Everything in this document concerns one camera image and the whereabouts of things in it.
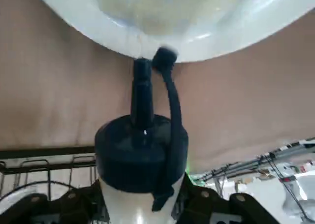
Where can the white round plate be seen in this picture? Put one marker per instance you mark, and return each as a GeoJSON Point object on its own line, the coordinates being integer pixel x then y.
{"type": "Point", "coordinates": [172, 12]}

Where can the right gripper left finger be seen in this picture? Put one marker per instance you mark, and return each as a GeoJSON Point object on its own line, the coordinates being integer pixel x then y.
{"type": "Point", "coordinates": [73, 209]}

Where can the transparent sauce bottle blue cap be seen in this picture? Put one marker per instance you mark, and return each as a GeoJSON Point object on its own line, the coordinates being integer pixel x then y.
{"type": "Point", "coordinates": [140, 160]}

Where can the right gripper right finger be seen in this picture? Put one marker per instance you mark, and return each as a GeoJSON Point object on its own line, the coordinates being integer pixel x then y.
{"type": "Point", "coordinates": [209, 206]}

